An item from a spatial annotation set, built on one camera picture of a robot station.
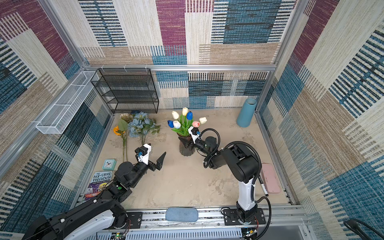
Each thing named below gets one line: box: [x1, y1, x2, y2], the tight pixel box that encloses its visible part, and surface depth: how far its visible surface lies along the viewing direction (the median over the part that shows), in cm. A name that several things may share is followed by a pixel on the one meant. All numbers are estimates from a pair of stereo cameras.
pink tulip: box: [192, 121, 201, 128], surface depth 75 cm
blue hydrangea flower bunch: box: [128, 110, 161, 146], surface depth 103 cm
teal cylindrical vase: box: [236, 98, 257, 128], surface depth 104 cm
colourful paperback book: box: [84, 171, 113, 202], surface depth 85 cm
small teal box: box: [102, 159, 117, 171], surface depth 91 cm
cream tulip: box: [171, 111, 180, 123], surface depth 80 cm
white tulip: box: [199, 117, 208, 124], surface depth 84 cm
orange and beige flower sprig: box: [113, 113, 134, 163], surface depth 107 cm
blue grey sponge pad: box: [165, 207, 199, 222], surface depth 74 cm
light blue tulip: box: [167, 120, 175, 128], surface depth 77 cm
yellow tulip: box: [182, 107, 189, 129], surface depth 79 cm
